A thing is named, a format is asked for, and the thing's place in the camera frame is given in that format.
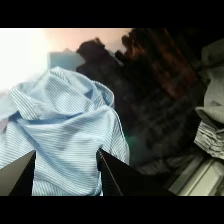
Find silver frame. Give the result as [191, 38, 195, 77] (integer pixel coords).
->
[166, 154, 224, 197]

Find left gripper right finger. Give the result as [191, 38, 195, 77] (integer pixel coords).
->
[96, 148, 177, 197]

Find blue striped shirt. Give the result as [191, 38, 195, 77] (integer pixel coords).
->
[0, 65, 131, 197]

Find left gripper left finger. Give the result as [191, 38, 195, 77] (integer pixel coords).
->
[0, 150, 37, 197]

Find grey patterned garment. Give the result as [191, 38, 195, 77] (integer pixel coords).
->
[193, 120, 224, 161]

